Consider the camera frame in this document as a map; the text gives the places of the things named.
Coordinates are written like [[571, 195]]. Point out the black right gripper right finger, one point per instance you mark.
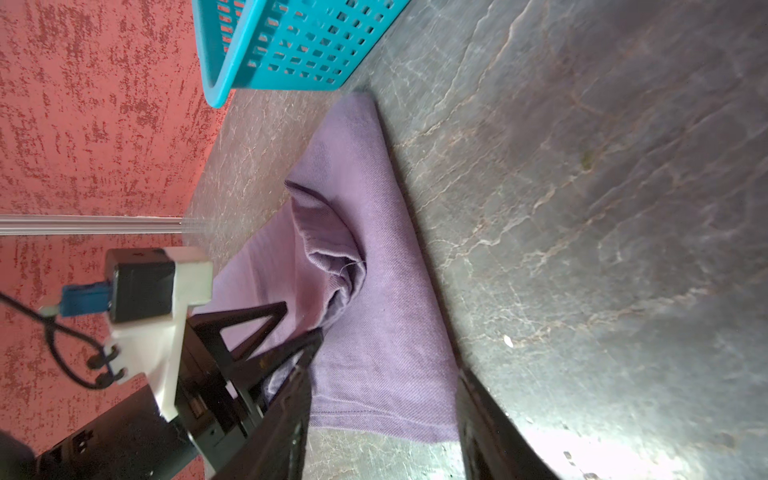
[[492, 447]]

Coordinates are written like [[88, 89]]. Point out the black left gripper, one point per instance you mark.
[[227, 377]]

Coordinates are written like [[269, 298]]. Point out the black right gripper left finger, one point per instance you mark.
[[277, 448]]

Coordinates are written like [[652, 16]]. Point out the purple trousers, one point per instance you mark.
[[342, 254]]

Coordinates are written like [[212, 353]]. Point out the teal plastic basket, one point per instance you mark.
[[304, 45]]

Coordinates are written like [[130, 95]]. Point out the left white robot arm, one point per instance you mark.
[[129, 441]]

